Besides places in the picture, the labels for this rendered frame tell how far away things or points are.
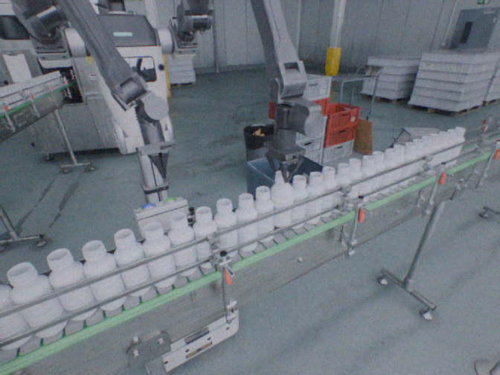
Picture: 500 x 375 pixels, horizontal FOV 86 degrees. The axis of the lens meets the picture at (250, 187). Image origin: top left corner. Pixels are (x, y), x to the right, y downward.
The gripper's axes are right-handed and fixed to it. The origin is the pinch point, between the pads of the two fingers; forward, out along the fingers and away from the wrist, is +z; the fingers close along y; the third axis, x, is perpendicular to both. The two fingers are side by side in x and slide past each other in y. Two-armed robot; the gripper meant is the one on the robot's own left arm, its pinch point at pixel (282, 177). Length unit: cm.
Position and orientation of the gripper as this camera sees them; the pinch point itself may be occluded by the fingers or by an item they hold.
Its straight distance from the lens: 75.2
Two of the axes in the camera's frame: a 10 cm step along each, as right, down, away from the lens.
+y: -5.1, -4.3, 7.5
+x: -8.6, 2.6, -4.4
